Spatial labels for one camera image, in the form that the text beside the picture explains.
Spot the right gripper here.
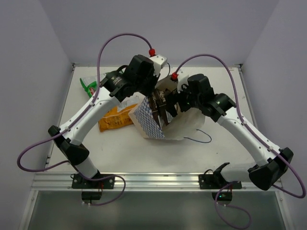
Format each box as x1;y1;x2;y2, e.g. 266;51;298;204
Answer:
165;81;202;117

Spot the brown kettle chips bag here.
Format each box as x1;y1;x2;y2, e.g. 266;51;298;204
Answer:
148;89;173;128

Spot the blue checkered paper bag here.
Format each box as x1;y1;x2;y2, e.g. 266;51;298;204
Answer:
128;76;212;144

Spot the orange chips bag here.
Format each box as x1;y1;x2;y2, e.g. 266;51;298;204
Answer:
98;96;139;132

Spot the green cassava chips bag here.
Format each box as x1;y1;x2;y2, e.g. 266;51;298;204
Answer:
80;76;99;98

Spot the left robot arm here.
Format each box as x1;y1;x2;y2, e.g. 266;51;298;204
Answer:
48;55;167;188

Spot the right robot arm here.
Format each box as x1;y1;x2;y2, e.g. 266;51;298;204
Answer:
165;74;294;191

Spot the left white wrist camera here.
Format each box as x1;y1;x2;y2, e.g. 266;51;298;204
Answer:
149;55;168;77

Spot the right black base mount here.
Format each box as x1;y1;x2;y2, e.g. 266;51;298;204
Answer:
198;162;242;202

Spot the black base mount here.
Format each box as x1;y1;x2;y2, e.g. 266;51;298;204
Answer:
198;162;242;202
71;173;115;203

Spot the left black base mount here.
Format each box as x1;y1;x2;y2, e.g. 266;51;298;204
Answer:
71;173;115;203

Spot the aluminium table edge frame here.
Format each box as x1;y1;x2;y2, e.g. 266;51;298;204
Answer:
18;62;288;230

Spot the aluminium front rail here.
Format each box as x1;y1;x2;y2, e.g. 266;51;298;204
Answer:
31;171;283;192

